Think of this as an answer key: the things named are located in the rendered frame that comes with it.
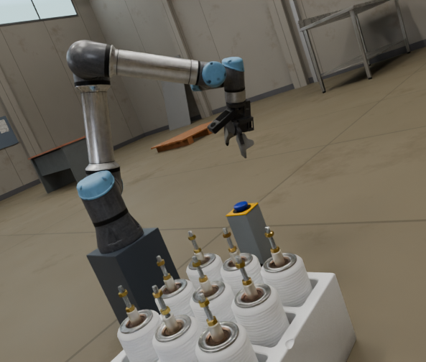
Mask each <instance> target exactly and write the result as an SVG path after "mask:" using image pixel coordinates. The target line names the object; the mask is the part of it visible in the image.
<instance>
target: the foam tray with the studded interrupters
mask: <svg viewBox="0 0 426 362"><path fill-rule="evenodd" d="M307 275H308V277H309V280H310V283H311V285H312V289H313V291H312V292H311V294H310V296H309V297H308V298H307V300H306V301H305V303H304V305H303V306H301V307H288V306H283V308H284V311H285V314H286V316H287V319H288V321H289V324H290V326H289V327H288V329H287V330H286V332H285V333H284V335H283V336H282V338H281V340H280V341H279V342H278V344H277V345H276V346H275V347H273V348H268V347H264V346H260V345H252V344H251V345H252V347H253V349H254V352H255V354H256V357H257V359H258V362H346V361H347V359H348V356H349V354H350V352H351V350H352V347H353V345H354V343H355V342H356V334H355V332H354V329H353V326H352V323H351V319H350V317H349V314H348V311H347V308H346V304H345V302H344V299H343V295H342V293H341V289H340V287H339V284H338V280H337V278H336V275H335V274H334V273H320V272H307ZM111 362H130V361H129V359H128V357H127V355H126V353H125V351H124V350H122V352H120V354H118V355H117V357H115V358H114V359H113V360H112V361H111Z"/></svg>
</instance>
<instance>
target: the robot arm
mask: <svg viewBox="0 0 426 362"><path fill-rule="evenodd" d="M67 63H68V67H69V68H70V70H71V71H72V72H73V79H74V84H75V89H77V90H78V91H79V92H80V97H81V103H82V109H83V119H84V125H85V136H86V142H87V148H88V159H89V165H88V166H87V167H86V169H85V173H86V177H85V178H84V179H83V180H81V181H80V182H79V183H78V184H77V191H78V195H79V197H80V198H81V200H82V201H83V204H84V206H85V209H86V210H87V212H88V214H89V216H90V218H91V221H92V223H93V225H94V227H95V230H96V240H97V246H98V249H99V251H100V252H101V253H102V254H107V253H111V252H114V251H118V250H119V249H122V248H124V247H126V246H128V245H130V244H131V243H133V242H135V241H136V240H138V239H139V238H140V237H141V236H142V235H143V233H144V232H143V229H142V227H141V226H140V225H139V223H138V222H137V221H136V220H135V219H134V218H133V217H132V216H131V214H130V213H129V212H128V209H127V207H126V205H125V202H124V200H123V198H122V196H121V194H122V192H123V188H124V186H123V182H122V179H121V171H120V166H119V164H117V163H116V162H115V160H114V148H113V142H112V135H111V123H110V116H109V109H108V98H107V90H108V89H109V88H110V87H111V83H110V78H111V77H112V76H113V75H122V76H129V77H134V78H145V79H151V80H161V81H167V82H173V83H184V84H190V87H191V89H192V90H193V91H206V90H210V89H215V88H222V87H224V91H225V100H226V106H227V107H228V108H227V109H226V110H225V111H224V112H223V113H221V114H220V115H219V116H218V117H217V118H216V119H215V120H214V121H212V122H211V123H210V124H209V125H208V126H207V128H208V130H209V131H211V132H213V133H214V134H216V133H217V132H218V131H220V130H221V129H222V128H223V127H224V139H225V144H226V146H228V144H229V140H230V138H232V137H234V136H236V141H237V143H238V145H239V149H240V151H241V155H242V156H243V157H244V158H245V159H246V150H247V149H248V148H249V147H252V146H253V145H254V141H253V140H252V139H247V137H246V135H245V133H244V132H248V131H253V130H254V117H253V116H251V104H250V100H247V99H246V90H245V80H244V63H243V60H242V58H240V57H227V58H224V59H223V60H222V64H221V63H219V62H215V61H212V62H202V61H197V60H188V59H182V58H177V57H168V56H162V55H153V54H147V53H143V52H133V51H128V50H118V49H116V48H115V47H114V46H113V45H108V44H104V43H100V42H94V41H90V40H80V41H77V42H75V43H73V44H72V45H71V46H70V48H69V50H68V53H67ZM251 122H252V125H253V127H252V126H251ZM242 132H243V133H242Z"/></svg>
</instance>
